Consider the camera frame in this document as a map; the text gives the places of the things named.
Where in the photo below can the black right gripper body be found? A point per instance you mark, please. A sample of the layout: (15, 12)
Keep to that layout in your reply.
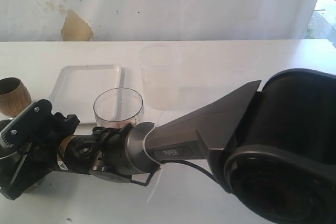
(40, 149)

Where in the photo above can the brown wooden cup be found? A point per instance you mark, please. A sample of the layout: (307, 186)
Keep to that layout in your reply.
(14, 97)

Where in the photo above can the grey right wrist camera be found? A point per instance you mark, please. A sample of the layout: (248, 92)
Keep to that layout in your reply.
(18, 129)

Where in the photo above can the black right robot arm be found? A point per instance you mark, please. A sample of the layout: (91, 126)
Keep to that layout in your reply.
(273, 148)

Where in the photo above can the white rectangular tray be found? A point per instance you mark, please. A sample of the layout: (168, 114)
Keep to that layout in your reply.
(77, 87)

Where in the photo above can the stainless steel cup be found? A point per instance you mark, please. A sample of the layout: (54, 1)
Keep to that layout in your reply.
(9, 162)

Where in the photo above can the clear plastic shaker cup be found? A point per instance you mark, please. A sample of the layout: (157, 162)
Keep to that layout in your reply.
(118, 107)

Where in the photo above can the translucent plastic container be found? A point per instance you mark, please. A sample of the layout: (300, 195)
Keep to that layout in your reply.
(160, 66)

